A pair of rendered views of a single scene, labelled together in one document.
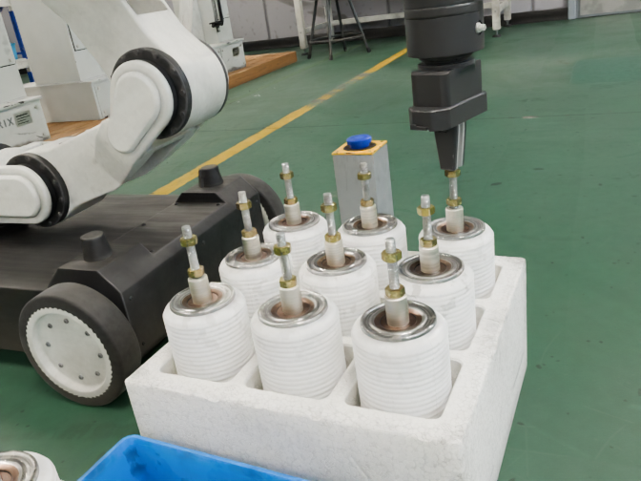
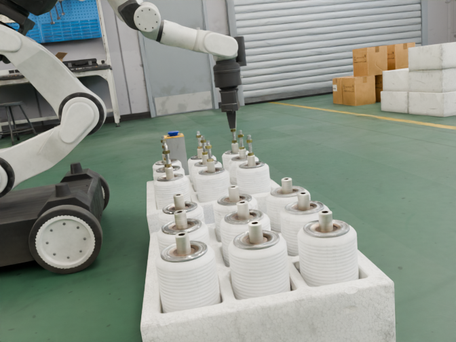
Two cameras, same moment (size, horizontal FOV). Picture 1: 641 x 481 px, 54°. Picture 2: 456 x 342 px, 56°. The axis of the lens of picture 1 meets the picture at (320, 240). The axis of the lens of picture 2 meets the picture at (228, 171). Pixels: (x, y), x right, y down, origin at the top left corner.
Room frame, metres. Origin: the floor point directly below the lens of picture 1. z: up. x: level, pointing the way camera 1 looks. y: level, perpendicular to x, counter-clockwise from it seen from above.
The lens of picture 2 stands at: (-0.38, 0.71, 0.52)
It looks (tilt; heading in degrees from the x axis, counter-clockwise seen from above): 13 degrees down; 323
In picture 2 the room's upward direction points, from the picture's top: 7 degrees counter-clockwise
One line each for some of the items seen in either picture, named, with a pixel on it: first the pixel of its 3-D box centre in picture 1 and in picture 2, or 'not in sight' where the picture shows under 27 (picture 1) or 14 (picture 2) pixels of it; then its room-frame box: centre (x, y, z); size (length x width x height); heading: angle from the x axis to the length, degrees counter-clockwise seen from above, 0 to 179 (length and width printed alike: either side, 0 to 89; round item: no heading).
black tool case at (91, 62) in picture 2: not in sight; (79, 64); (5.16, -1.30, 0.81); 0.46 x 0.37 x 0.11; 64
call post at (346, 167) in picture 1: (369, 237); (179, 176); (0.99, -0.08, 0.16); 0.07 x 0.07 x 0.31; 62
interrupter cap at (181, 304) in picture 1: (202, 300); (169, 178); (0.65, 0.14, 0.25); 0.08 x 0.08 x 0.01
